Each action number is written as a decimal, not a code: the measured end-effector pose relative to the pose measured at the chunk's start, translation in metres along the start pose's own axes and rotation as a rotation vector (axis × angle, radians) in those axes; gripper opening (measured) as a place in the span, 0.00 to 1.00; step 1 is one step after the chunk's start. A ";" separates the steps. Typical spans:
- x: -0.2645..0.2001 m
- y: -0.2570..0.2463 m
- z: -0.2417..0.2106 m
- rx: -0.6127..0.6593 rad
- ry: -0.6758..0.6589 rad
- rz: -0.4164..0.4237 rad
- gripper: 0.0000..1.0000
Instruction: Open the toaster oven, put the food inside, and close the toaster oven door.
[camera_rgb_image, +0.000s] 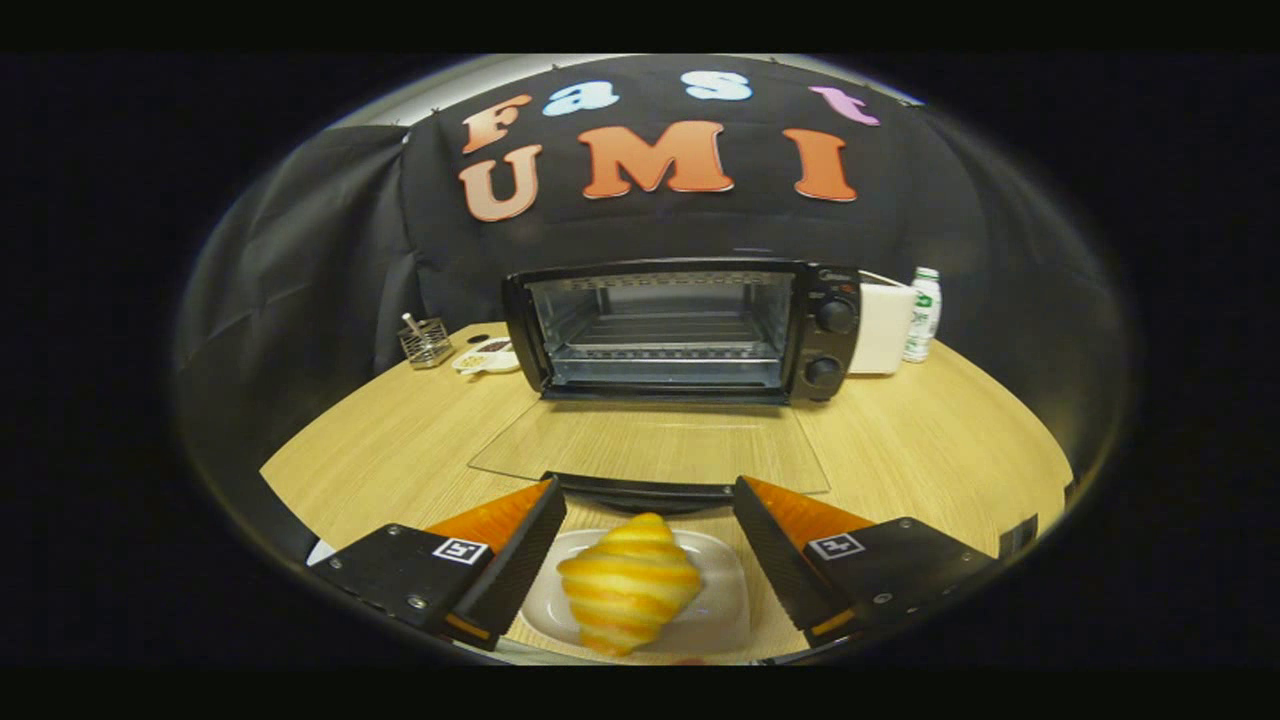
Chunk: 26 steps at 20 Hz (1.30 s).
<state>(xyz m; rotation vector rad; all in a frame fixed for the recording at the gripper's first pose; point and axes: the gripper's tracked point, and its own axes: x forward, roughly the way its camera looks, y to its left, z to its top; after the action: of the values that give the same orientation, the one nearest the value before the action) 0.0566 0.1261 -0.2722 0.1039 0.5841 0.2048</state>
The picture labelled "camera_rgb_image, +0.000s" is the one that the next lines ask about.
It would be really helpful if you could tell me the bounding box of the wire mesh holder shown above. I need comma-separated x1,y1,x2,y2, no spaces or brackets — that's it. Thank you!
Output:
398,313,453,370

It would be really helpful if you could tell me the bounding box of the white boxy appliance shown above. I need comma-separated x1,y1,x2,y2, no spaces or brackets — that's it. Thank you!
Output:
850,270,917,376

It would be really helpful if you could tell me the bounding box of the small white snack dish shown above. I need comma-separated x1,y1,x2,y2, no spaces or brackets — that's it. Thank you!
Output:
452,338,521,375

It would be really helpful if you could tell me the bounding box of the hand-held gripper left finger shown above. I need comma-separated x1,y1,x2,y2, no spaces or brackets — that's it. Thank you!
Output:
308,477,569,653

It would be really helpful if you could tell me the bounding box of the white bottle with green label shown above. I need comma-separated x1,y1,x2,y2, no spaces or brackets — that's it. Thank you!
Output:
903,267,943,364

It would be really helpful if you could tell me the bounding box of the black toaster oven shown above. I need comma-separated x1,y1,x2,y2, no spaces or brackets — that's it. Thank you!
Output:
468,258,863,516

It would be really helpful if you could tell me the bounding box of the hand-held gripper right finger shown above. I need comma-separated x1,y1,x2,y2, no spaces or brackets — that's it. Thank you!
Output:
732,476,1001,649

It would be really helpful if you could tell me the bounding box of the golden croissant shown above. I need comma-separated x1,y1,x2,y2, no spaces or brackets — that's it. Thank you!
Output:
557,513,704,657

